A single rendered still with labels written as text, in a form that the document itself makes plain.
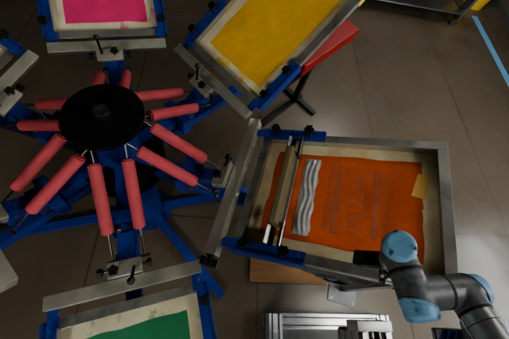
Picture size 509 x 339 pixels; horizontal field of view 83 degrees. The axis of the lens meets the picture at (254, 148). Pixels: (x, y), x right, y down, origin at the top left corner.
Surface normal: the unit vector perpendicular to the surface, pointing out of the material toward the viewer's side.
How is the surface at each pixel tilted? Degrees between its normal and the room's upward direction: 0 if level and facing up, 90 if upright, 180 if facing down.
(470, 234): 0
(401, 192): 27
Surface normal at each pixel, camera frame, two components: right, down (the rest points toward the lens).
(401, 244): -0.27, -0.56
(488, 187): 0.17, -0.47
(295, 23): -0.22, -0.10
